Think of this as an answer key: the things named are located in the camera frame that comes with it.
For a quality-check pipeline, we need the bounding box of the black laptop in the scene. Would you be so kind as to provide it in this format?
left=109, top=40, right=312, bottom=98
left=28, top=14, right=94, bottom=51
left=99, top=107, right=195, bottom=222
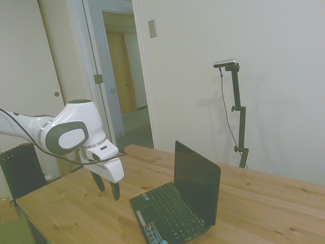
left=129, top=140, right=221, bottom=244

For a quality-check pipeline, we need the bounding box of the silver camera on stand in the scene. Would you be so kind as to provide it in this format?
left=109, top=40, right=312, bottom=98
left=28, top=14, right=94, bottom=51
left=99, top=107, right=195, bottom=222
left=213, top=58, right=238, bottom=69

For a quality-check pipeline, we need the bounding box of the black camera stand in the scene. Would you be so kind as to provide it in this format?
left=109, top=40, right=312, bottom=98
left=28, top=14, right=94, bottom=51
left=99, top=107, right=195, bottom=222
left=225, top=63, right=250, bottom=169

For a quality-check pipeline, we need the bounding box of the cardboard box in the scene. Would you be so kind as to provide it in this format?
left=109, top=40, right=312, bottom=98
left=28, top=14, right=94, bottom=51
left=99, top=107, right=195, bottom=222
left=0, top=196, right=19, bottom=226

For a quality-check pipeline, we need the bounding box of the metal wall switch plate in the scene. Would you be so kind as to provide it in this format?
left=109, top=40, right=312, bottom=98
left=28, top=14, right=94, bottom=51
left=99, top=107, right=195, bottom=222
left=148, top=19, right=158, bottom=39

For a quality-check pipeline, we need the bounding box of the grey camera cable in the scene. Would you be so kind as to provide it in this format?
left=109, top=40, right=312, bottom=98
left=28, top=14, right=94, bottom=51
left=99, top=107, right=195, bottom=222
left=218, top=67, right=242, bottom=154

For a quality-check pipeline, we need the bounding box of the black radiator heater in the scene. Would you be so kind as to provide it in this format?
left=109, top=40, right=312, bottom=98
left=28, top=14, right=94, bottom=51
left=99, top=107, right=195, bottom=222
left=0, top=142, right=48, bottom=201

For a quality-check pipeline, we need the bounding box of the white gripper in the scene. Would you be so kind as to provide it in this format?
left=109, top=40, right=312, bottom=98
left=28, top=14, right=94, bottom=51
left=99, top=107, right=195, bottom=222
left=78, top=148, right=125, bottom=202

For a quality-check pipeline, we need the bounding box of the white open door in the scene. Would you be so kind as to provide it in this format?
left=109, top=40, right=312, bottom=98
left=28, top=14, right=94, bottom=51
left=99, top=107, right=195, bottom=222
left=82, top=0, right=125, bottom=140

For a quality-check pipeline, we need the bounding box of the wooden hallway door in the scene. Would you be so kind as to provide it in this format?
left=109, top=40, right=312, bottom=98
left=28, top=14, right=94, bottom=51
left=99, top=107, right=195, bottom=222
left=106, top=31, right=138, bottom=115

